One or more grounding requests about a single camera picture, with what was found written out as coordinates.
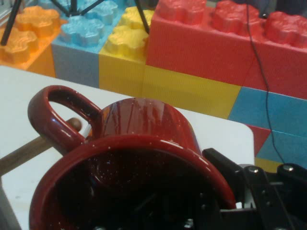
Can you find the yellow toy block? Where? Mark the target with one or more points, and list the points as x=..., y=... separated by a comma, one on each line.
x=120, y=69
x=192, y=93

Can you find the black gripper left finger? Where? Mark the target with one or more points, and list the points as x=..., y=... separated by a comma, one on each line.
x=168, y=215

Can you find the light blue toy block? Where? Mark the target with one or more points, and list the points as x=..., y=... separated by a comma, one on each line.
x=76, y=64

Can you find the wooden mug tree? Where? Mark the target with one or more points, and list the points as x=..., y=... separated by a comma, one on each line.
x=26, y=149

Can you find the large red toy block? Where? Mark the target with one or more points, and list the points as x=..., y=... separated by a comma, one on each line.
x=204, y=48

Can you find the red speckled mug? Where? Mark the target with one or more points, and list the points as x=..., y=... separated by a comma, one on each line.
x=144, y=119

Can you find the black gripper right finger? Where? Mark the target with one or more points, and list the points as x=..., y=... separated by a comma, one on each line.
x=275, y=198

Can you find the plain blue toy block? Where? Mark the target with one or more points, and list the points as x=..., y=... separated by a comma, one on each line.
x=287, y=112

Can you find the orange toy block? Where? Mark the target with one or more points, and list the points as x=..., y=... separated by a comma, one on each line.
x=26, y=40

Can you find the black tripod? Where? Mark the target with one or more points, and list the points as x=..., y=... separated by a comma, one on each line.
x=9, y=24

